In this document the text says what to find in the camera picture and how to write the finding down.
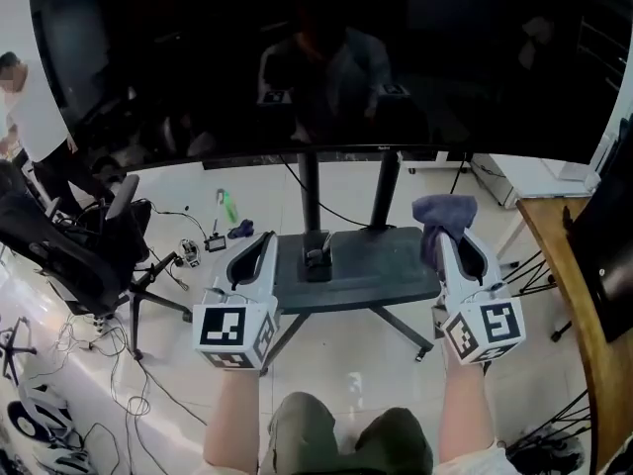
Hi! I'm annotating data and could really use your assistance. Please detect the white desk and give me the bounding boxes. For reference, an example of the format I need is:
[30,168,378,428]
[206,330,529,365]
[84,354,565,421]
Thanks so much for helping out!
[409,151,602,261]

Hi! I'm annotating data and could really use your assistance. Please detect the pile of white grey devices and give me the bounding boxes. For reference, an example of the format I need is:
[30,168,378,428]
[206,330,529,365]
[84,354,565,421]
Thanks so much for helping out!
[7,378,98,475]

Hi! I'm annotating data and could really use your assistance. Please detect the black television cable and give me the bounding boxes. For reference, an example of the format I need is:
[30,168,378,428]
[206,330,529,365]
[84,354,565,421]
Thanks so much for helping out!
[278,153,373,230]

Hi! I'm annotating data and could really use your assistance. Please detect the black folding table legs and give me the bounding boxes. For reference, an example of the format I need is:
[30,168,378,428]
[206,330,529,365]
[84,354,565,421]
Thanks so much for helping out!
[499,252,594,464]

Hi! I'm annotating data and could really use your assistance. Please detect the tangle of floor cables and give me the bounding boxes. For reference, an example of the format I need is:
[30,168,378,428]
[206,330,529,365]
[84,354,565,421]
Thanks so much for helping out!
[46,309,209,475]

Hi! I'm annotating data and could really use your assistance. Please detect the small patterned cube gadget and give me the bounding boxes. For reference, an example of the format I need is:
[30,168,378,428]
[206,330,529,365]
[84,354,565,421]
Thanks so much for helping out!
[178,237,201,269]

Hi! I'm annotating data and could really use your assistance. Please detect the person's right forearm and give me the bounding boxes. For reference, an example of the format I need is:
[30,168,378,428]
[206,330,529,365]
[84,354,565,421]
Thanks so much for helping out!
[437,358,497,464]

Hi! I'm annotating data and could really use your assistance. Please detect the black monitor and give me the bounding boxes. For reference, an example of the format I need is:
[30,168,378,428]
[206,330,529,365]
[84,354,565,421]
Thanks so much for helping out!
[563,115,633,343]

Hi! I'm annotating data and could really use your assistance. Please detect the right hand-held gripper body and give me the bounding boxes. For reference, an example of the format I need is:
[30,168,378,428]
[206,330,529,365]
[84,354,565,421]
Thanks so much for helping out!
[433,277,526,366]

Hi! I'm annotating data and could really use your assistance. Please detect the black TV stand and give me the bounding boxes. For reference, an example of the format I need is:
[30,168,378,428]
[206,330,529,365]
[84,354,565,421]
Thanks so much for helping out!
[261,148,442,373]

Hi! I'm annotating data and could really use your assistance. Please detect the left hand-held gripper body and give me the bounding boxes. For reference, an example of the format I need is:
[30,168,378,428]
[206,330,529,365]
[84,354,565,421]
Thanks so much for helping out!
[192,274,282,371]

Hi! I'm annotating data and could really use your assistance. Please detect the green spray bottle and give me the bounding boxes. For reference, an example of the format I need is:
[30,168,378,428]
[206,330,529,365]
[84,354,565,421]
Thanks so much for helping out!
[216,189,240,225]

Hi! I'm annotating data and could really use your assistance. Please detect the person's left forearm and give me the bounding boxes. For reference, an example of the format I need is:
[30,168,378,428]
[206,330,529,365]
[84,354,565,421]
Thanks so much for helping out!
[202,367,263,469]

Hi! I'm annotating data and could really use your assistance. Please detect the large black television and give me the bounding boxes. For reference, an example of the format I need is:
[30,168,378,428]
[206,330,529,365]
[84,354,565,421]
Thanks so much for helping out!
[27,0,633,170]

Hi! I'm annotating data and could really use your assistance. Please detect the wooden table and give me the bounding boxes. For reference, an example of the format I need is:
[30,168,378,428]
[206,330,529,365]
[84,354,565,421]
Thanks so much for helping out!
[516,196,633,470]

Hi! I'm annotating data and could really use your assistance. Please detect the black mesh office chair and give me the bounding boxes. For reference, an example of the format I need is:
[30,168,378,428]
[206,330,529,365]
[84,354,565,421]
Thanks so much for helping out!
[0,158,194,361]

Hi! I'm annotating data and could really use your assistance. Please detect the person's legs in olive trousers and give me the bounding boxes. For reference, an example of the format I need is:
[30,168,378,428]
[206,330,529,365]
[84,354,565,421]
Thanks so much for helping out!
[259,391,436,475]

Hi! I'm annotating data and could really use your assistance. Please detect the dark transparent holder box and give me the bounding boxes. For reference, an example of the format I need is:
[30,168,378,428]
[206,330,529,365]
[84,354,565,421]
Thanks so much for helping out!
[300,230,333,284]

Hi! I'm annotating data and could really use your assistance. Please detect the purple cloth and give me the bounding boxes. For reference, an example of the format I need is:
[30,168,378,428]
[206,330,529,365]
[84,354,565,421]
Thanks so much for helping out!
[412,194,479,271]

